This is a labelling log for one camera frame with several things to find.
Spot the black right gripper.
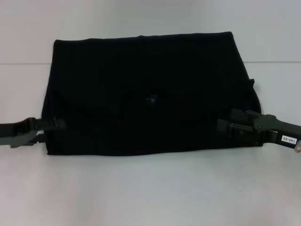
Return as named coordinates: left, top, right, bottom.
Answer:
left=217, top=108, right=301, bottom=149

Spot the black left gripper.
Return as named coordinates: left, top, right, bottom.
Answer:
left=0, top=117, right=68, bottom=149

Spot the black shirt with FREE print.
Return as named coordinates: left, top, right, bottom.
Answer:
left=41, top=31, right=263, bottom=158

